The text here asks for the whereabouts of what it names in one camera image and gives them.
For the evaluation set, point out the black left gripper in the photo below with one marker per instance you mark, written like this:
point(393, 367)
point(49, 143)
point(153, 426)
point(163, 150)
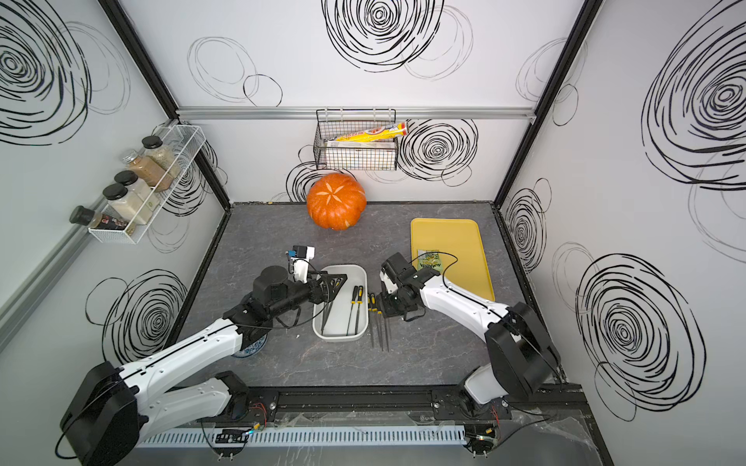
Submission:
point(326, 295)

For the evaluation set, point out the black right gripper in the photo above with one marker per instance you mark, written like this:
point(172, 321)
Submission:
point(389, 310)

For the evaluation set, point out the file tool top black-yellow handle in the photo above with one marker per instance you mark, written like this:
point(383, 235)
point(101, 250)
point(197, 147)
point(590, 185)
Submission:
point(371, 317)

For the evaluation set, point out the white plastic storage box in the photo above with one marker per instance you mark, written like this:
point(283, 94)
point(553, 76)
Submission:
point(329, 320)

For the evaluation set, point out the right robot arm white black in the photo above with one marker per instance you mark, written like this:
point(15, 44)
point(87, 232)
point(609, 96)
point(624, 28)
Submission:
point(521, 352)

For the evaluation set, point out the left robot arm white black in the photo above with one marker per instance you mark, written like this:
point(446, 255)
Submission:
point(116, 408)

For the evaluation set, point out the green snack packet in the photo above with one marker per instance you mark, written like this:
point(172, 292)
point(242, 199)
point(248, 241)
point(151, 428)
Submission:
point(431, 259)

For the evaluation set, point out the yellow tray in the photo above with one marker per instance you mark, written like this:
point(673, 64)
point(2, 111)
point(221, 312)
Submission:
point(460, 244)

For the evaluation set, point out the orange pumpkin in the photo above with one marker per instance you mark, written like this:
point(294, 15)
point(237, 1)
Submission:
point(337, 202)

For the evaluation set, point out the blue patterned bowl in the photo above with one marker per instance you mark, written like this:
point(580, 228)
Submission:
point(253, 349)

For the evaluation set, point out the yellow tube package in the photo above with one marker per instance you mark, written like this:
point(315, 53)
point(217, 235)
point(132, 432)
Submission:
point(375, 134)

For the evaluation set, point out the clear acrylic spice shelf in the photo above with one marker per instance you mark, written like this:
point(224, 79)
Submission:
point(157, 193)

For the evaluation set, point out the spice jar brown contents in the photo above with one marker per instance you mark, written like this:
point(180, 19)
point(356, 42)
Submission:
point(147, 170)

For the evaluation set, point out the spice jar white contents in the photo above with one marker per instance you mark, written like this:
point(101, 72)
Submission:
point(128, 204)

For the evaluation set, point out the spice jar black lid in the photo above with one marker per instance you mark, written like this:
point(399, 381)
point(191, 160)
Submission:
point(134, 183)
point(161, 153)

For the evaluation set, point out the dark sauce bottle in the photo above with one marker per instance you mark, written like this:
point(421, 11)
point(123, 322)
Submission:
point(96, 220)

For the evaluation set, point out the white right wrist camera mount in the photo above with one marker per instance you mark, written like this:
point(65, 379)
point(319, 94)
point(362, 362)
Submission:
point(388, 286)

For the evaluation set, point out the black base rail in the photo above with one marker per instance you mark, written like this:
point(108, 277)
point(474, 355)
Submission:
point(446, 402)

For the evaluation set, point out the grey slotted cable duct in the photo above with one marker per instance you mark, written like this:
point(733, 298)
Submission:
point(337, 436)

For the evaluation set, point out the black wire wall basket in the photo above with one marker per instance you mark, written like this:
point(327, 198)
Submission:
point(373, 156)

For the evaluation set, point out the aluminium wall rail back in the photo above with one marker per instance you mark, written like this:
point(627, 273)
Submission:
point(190, 114)

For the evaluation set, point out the aluminium wall rail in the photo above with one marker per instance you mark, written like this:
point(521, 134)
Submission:
point(61, 273)
point(190, 114)

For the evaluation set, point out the aluminium wall rail left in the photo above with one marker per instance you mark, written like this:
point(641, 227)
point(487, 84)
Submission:
point(61, 273)

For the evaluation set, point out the black corner frame post left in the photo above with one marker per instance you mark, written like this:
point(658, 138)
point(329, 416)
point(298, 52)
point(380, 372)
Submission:
point(126, 31)

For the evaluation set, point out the black corner frame post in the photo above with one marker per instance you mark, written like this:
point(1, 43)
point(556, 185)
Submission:
point(569, 53)
point(126, 31)

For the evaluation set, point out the black corner frame post right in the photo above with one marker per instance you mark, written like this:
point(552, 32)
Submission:
point(569, 53)

